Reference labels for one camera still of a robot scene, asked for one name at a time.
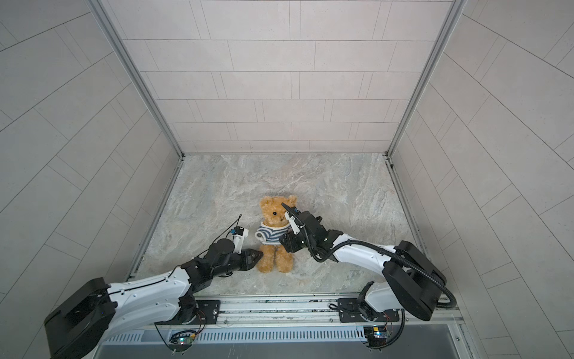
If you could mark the aluminium corner post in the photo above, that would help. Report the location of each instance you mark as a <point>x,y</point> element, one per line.
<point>438,48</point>
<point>111,34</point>

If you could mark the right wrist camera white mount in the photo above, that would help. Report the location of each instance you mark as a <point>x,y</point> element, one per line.
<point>292,216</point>

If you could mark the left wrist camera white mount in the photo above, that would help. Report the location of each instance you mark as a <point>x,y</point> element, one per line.
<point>239,235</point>

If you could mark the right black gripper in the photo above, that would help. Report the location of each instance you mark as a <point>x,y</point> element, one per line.
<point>288,241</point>

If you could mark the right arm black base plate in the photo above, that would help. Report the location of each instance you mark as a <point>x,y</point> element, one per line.
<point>352,310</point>

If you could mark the left small circuit board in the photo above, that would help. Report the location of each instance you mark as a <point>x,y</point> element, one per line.
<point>183,338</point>

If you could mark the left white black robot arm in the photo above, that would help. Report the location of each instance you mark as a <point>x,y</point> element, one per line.
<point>69,339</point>

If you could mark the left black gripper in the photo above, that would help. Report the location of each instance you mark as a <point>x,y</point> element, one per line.
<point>247,261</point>

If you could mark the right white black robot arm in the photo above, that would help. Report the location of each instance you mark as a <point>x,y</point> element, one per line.
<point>412,282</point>

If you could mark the left aluminium corner post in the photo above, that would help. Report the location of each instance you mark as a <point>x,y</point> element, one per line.
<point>111,34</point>

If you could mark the small circuit board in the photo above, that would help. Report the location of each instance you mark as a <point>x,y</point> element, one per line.
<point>183,338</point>
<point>376,337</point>

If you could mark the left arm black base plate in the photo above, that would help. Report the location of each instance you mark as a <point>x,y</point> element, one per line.
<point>205,312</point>

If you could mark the right small circuit board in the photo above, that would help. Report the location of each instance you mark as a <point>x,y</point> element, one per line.
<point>376,337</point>

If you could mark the brown teddy bear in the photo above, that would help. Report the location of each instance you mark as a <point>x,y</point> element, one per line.
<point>275,256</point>

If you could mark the blue white striped knit sweater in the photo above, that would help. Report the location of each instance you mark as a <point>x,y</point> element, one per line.
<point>268,235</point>

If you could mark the white ventilation grille strip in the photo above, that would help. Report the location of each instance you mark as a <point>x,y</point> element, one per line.
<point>247,335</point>

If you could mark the aluminium mounting rail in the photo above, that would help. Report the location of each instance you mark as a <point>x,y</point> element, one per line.
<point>278,309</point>

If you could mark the right aluminium corner post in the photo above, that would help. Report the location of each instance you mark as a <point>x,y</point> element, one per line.
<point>438,48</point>

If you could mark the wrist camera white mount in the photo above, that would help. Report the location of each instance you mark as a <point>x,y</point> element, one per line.
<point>292,216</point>
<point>239,235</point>

